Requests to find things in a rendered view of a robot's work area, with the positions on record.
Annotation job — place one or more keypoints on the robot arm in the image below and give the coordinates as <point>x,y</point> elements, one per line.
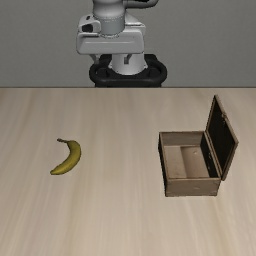
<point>128,66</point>

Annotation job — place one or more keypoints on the brown wooden box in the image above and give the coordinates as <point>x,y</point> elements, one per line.
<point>191,186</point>

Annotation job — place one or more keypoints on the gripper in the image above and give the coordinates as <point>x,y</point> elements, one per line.
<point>110,43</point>

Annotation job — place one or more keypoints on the brown wooden box lid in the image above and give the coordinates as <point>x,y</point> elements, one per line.
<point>221,136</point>

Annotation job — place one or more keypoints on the yellow banana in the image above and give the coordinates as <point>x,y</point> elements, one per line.
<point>72,157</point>

